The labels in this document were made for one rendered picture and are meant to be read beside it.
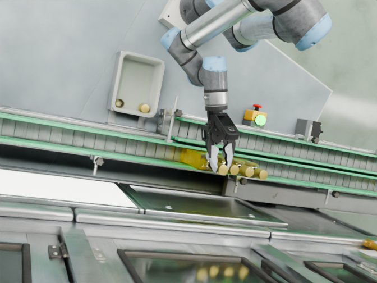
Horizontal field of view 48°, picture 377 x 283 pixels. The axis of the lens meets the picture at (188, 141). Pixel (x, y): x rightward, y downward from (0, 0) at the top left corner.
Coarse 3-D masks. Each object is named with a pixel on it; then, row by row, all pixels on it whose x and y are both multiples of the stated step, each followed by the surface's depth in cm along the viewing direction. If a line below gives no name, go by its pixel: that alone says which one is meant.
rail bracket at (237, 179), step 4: (228, 176) 169; (232, 176) 167; (236, 176) 163; (240, 176) 163; (236, 180) 163; (240, 180) 160; (244, 180) 159; (236, 184) 164; (244, 184) 160; (236, 188) 164; (236, 192) 165
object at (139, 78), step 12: (120, 60) 154; (132, 60) 162; (144, 60) 160; (156, 60) 159; (120, 72) 154; (132, 72) 163; (144, 72) 165; (156, 72) 164; (120, 84) 162; (132, 84) 164; (144, 84) 165; (156, 84) 162; (120, 96) 162; (132, 96) 164; (144, 96) 166; (156, 96) 161; (120, 108) 157; (132, 108) 165; (156, 108) 161
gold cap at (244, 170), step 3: (243, 165) 145; (240, 168) 145; (243, 168) 143; (246, 168) 142; (249, 168) 142; (252, 168) 142; (240, 171) 145; (243, 171) 143; (246, 171) 142; (249, 171) 142; (252, 171) 143; (243, 174) 143; (246, 174) 142; (249, 174) 142; (252, 174) 143
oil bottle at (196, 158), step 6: (186, 150) 158; (192, 150) 153; (198, 150) 156; (186, 156) 157; (192, 156) 152; (198, 156) 147; (204, 156) 144; (186, 162) 156; (192, 162) 151; (198, 162) 147; (204, 162) 144; (198, 168) 146; (204, 168) 144
